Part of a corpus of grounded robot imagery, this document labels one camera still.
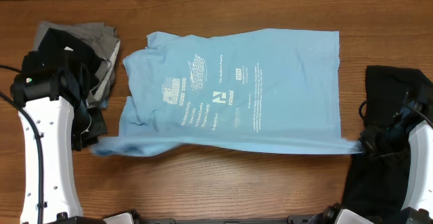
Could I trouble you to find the light blue printed t-shirt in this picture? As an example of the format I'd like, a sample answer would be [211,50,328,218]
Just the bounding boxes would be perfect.
[91,28,359,157]

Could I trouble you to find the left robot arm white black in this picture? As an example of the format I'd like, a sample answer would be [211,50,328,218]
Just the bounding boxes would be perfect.
[11,68,103,223]

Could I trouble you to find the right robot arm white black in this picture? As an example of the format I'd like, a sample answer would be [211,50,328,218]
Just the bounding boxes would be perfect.
[300,85,432,223]

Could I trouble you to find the black t-shirt pile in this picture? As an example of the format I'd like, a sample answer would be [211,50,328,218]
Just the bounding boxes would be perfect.
[342,66,432,219]

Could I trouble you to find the folded black garment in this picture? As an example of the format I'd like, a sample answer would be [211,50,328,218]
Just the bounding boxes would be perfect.
[20,27,104,110]

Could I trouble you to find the folded grey garment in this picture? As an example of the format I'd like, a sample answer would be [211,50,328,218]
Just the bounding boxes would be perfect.
[32,21,120,108]

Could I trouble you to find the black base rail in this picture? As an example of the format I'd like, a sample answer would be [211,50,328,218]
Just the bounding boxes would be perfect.
[138,215,313,224]

